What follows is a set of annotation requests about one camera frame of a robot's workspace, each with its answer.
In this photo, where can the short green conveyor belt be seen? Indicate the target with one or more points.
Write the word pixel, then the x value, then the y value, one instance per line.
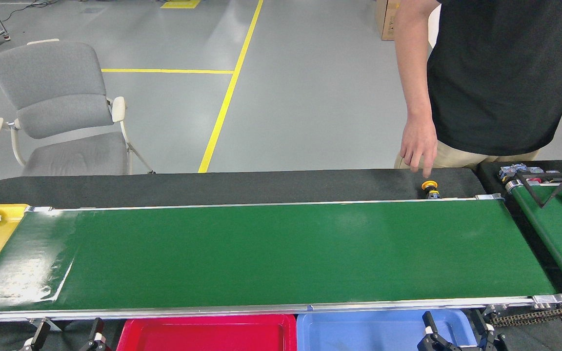
pixel 554 234

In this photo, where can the red plastic tray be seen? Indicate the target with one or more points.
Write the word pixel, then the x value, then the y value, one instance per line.
pixel 203 336

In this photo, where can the brown cardboard box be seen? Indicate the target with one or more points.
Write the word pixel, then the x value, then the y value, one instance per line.
pixel 387 19

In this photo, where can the grey office chair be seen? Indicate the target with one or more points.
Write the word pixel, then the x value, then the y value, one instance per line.
pixel 56 83

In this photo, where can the person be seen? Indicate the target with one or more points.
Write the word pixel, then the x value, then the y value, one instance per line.
pixel 505 73

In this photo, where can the red mushroom push button switch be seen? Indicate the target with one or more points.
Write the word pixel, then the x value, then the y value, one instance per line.
pixel 534 180

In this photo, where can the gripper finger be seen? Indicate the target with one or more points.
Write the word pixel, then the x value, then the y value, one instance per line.
pixel 437 341
pixel 490 341
pixel 98 339
pixel 37 339

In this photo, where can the long green conveyor belt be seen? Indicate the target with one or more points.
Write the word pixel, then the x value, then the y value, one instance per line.
pixel 261 253

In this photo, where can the blue plastic tray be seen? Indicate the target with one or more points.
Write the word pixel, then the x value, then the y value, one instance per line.
pixel 359 331

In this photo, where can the person's right forearm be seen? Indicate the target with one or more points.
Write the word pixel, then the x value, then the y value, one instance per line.
pixel 415 87

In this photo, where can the person's right hand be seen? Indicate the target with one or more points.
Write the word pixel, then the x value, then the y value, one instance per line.
pixel 420 141

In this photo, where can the black guide bracket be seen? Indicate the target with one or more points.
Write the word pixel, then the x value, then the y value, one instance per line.
pixel 540 202

